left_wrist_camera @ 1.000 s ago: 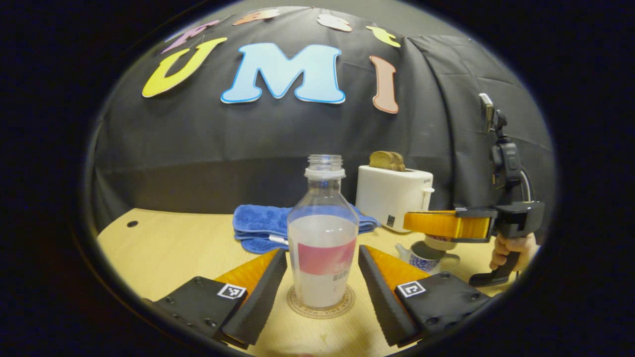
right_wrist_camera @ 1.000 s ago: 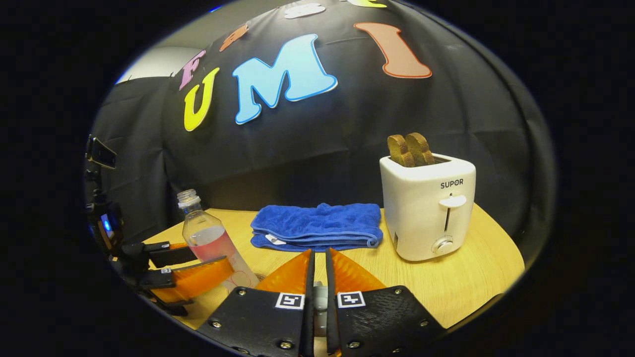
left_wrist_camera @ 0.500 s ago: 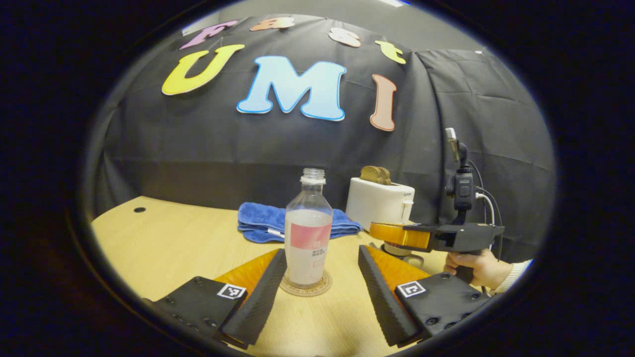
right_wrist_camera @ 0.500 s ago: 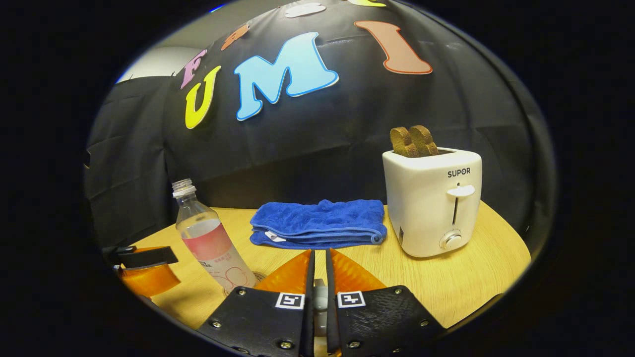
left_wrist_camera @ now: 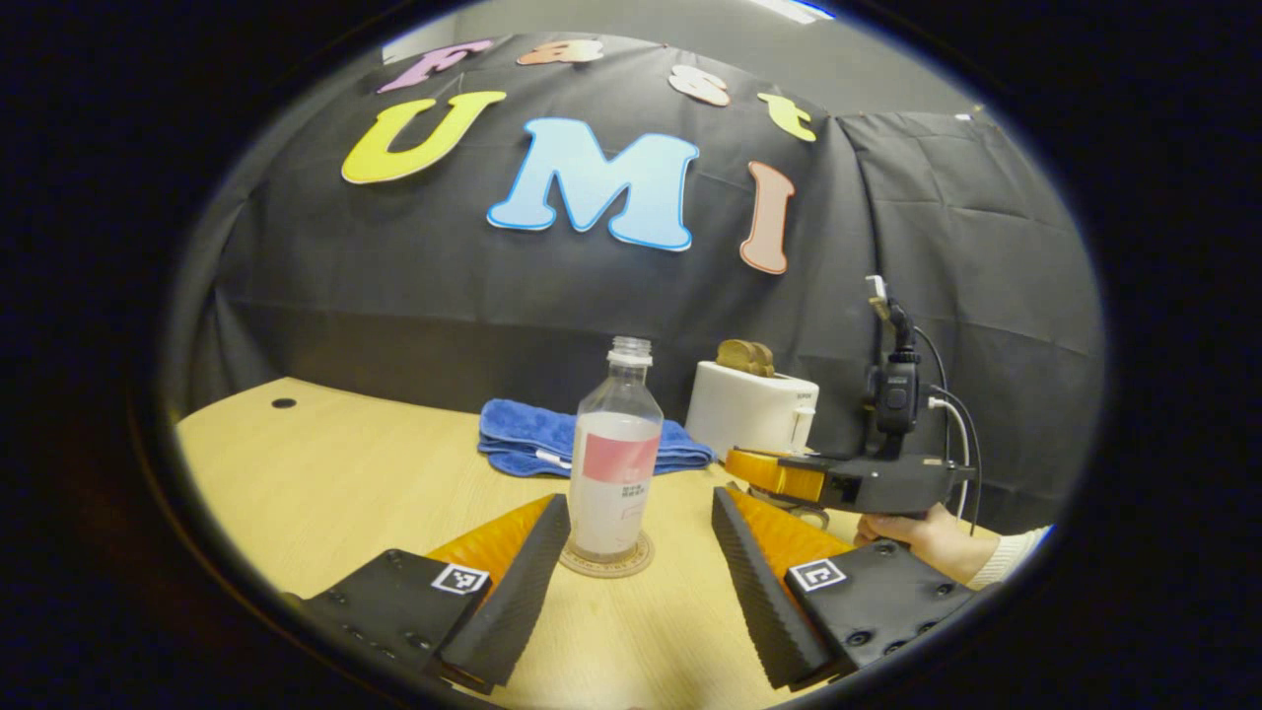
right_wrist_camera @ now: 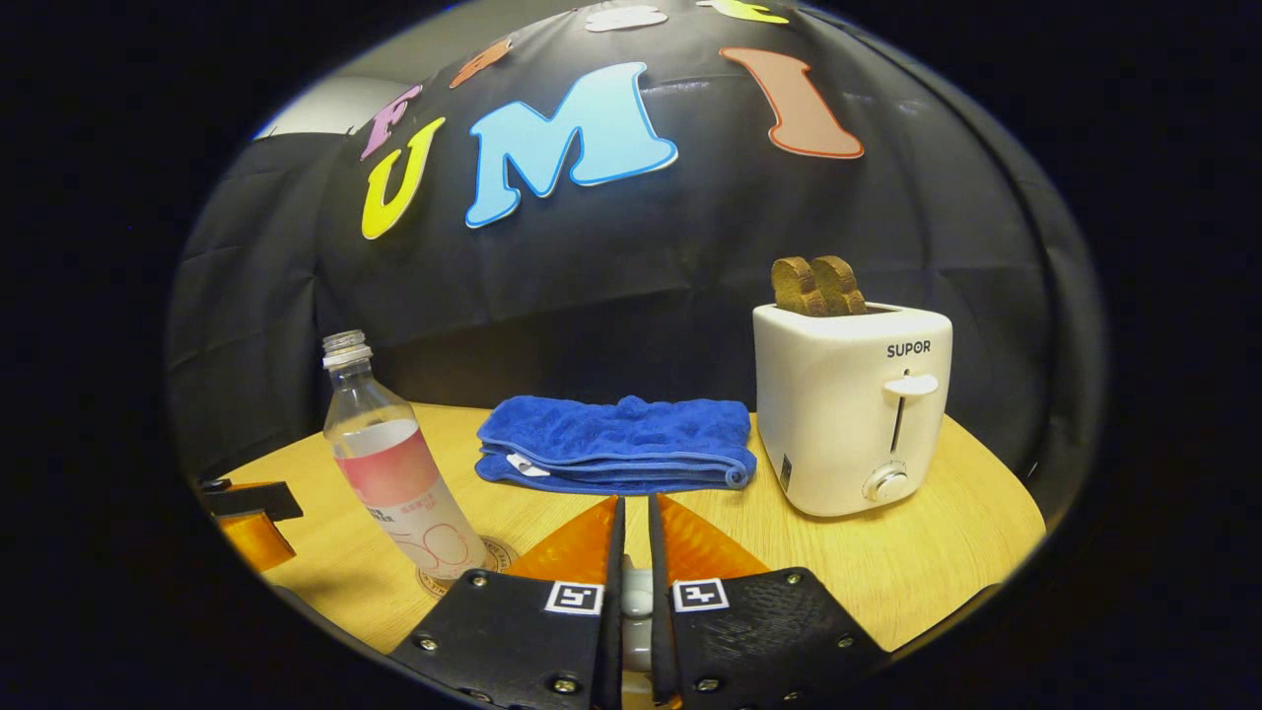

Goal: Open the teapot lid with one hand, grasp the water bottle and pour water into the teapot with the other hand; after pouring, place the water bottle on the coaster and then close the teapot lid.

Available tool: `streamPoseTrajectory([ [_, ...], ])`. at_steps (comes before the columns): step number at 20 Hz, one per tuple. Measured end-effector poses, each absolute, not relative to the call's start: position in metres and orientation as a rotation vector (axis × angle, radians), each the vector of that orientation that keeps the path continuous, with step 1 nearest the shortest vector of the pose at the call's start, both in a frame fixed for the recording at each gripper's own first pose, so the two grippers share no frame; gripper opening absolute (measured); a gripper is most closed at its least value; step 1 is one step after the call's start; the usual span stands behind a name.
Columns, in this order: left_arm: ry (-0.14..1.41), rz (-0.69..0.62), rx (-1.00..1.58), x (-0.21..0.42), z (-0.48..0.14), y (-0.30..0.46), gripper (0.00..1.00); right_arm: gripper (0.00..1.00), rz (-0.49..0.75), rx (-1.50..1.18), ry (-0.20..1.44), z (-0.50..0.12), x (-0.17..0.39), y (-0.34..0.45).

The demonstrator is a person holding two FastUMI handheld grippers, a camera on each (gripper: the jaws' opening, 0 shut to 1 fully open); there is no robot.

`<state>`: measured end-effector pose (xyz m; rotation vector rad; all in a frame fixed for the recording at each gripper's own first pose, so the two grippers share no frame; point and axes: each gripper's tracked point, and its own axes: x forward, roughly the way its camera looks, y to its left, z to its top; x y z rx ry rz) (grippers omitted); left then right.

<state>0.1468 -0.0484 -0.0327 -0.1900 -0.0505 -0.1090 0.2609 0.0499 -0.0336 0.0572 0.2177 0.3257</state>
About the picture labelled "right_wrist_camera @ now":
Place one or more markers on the white toaster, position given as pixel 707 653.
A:
pixel 838 414

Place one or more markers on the white teacup lid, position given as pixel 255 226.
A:
pixel 637 602

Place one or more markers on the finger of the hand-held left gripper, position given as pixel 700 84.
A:
pixel 251 501

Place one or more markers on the folded blue towel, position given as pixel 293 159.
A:
pixel 611 444

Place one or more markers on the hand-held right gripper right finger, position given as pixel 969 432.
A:
pixel 759 641

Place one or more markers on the clear plastic water bottle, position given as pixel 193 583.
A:
pixel 394 473

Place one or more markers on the black backdrop cloth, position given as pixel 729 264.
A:
pixel 641 266

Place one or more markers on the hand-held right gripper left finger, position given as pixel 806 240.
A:
pixel 523 641

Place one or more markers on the round brown coaster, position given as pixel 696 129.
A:
pixel 498 555

